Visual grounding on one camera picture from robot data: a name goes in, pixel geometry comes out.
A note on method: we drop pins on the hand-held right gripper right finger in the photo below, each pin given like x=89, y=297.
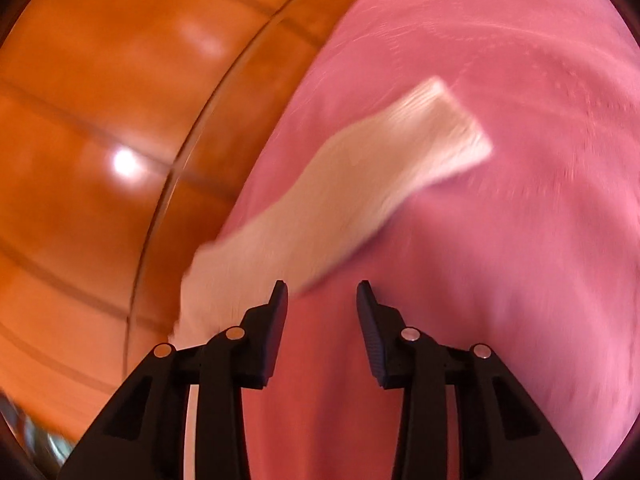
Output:
x=372, y=340

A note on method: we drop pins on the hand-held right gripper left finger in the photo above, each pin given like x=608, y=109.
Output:
x=274, y=340

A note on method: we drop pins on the white knitted garment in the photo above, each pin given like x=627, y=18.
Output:
x=350, y=185

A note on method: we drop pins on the pink bed sheet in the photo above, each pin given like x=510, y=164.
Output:
x=500, y=270

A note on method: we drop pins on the wooden headboard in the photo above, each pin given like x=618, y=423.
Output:
x=100, y=85

